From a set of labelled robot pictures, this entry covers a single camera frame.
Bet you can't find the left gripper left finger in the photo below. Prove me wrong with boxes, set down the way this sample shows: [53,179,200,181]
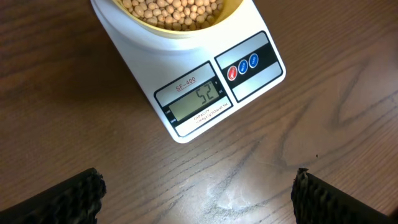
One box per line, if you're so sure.
[1,168,106,224]

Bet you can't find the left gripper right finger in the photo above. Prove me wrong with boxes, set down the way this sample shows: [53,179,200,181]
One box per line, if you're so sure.
[291,168,397,224]

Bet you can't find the white digital kitchen scale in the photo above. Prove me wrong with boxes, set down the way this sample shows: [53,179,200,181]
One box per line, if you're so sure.
[92,0,286,143]

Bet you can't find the soybeans in bowl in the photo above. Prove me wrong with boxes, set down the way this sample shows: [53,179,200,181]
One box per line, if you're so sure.
[118,0,223,31]

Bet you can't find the pale yellow bowl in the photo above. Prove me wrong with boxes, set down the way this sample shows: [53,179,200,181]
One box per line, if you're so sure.
[112,0,245,39]

